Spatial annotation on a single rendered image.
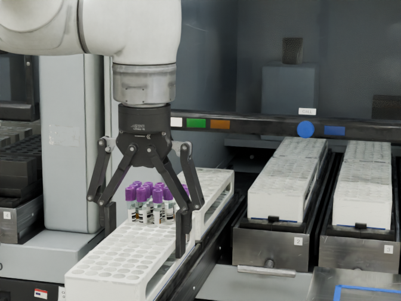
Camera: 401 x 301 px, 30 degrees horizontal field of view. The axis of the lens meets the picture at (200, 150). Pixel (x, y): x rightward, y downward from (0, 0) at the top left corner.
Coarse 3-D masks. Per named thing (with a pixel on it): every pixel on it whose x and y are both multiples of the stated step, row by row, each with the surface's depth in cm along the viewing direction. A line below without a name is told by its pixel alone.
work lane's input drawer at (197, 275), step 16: (240, 192) 154; (224, 208) 140; (240, 208) 149; (224, 224) 135; (208, 240) 127; (224, 240) 135; (192, 256) 116; (208, 256) 122; (176, 272) 109; (192, 272) 112; (208, 272) 123; (176, 288) 106; (192, 288) 113
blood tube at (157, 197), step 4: (156, 192) 114; (160, 192) 114; (156, 196) 114; (160, 196) 114; (156, 200) 114; (160, 200) 114; (156, 204) 114; (160, 204) 114; (156, 208) 114; (160, 208) 115; (156, 212) 115; (160, 212) 115; (156, 216) 115; (160, 216) 115; (156, 220) 115; (160, 220) 115; (156, 224) 115
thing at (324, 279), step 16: (320, 272) 108; (336, 272) 109; (352, 272) 109; (368, 272) 109; (320, 288) 103; (336, 288) 103; (352, 288) 103; (368, 288) 103; (384, 288) 103; (400, 288) 103
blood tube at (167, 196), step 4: (164, 188) 115; (164, 192) 116; (168, 192) 115; (164, 196) 116; (168, 196) 115; (172, 196) 116; (168, 200) 116; (168, 204) 116; (168, 208) 116; (172, 208) 116; (168, 212) 116; (172, 212) 117; (168, 216) 116; (172, 216) 117; (168, 220) 117; (172, 220) 117
